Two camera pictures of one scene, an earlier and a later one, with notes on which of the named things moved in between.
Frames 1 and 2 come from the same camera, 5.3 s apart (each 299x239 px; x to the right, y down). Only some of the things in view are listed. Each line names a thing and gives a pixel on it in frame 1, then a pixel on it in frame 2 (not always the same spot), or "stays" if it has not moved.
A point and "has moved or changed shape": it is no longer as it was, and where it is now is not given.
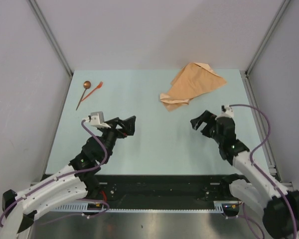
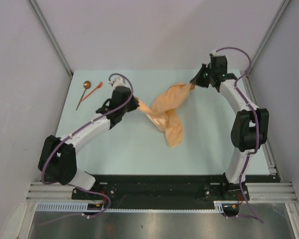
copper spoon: x=86 y=85 stays
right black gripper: x=209 y=118 to x=197 y=80
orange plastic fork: x=98 y=86 stays
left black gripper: x=127 y=125 to x=134 y=104
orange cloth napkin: x=195 y=79 has moved or changed shape
